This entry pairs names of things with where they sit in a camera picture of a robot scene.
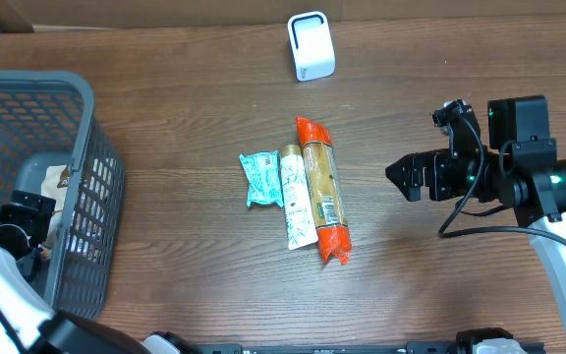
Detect beige Pantree snack bag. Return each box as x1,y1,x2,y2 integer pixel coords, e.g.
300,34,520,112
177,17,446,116
41,165,71,249

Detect orange pasta packet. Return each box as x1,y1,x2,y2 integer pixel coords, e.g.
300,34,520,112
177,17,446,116
296,117,353,265

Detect white tube with gold cap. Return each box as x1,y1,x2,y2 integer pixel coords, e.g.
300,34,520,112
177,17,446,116
280,145,318,250

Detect teal snack packet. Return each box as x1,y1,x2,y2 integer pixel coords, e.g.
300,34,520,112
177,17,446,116
239,150,284,207

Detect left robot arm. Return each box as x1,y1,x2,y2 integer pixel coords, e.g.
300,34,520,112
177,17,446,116
0,222,200,354

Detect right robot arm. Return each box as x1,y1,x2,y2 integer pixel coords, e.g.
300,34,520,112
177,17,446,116
385,95,566,331

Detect white barcode scanner stand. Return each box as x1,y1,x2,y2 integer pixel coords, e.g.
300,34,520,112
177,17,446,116
287,11,336,82

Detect grey plastic shopping basket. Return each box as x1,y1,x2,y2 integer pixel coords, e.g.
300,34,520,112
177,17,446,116
0,71,126,320

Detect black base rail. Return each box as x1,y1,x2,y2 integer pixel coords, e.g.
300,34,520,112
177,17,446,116
198,341,465,354

